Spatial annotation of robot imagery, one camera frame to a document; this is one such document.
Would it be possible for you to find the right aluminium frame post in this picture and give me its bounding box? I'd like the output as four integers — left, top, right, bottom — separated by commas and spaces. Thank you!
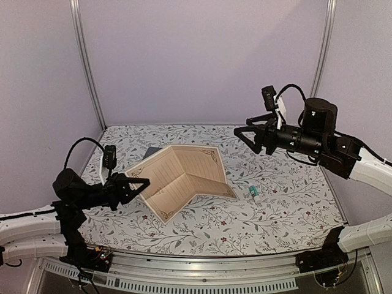
310, 0, 337, 97

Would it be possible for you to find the aluminium frame post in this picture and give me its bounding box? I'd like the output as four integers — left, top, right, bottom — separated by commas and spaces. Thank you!
310, 0, 337, 97
69, 0, 107, 131

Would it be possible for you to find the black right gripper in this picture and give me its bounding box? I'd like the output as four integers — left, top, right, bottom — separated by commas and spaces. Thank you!
233, 113, 323, 158

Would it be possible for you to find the black right camera cable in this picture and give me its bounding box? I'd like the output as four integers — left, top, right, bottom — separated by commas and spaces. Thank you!
275, 83, 307, 102

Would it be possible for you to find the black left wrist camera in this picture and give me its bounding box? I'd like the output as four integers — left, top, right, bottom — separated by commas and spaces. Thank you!
102, 145, 117, 170

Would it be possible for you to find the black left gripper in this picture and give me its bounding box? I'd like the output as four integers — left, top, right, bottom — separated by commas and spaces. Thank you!
74, 171, 149, 211

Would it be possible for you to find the aluminium slotted front rail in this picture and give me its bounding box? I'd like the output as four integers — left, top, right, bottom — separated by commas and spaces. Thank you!
26, 251, 383, 294

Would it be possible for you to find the beige lined letter paper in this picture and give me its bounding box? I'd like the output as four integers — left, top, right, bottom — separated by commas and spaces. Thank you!
126, 145, 237, 224

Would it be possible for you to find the green glue stick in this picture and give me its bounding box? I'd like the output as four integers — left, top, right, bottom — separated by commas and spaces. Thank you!
249, 186, 262, 204

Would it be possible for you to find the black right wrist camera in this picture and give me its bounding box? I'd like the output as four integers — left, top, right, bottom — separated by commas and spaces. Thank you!
261, 85, 277, 111

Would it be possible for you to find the black left camera cable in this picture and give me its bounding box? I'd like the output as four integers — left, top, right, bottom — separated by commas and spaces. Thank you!
62, 137, 107, 172

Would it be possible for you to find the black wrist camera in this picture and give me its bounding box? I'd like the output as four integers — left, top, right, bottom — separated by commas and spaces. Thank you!
102, 145, 117, 170
261, 85, 277, 111

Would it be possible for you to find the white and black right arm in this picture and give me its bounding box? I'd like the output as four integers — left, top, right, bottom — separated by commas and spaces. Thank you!
234, 98, 391, 195

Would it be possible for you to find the black camera cable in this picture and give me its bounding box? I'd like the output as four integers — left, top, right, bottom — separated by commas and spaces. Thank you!
62, 137, 107, 172
275, 83, 307, 102

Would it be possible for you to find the floral patterned table mat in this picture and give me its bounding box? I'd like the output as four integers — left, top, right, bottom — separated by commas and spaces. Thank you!
80, 125, 345, 256

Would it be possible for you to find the left aluminium frame post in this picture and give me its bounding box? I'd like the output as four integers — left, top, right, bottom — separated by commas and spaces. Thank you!
69, 0, 107, 131

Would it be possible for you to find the grey-blue envelope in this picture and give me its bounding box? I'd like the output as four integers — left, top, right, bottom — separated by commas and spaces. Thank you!
143, 146, 162, 160

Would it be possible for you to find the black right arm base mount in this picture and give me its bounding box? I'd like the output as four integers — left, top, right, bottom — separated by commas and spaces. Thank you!
295, 226, 349, 273

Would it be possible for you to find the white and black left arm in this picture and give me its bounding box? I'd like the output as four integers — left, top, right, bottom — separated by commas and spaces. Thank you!
1, 168, 150, 268

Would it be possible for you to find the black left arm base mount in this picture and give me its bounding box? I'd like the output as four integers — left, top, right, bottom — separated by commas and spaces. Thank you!
59, 245, 113, 273

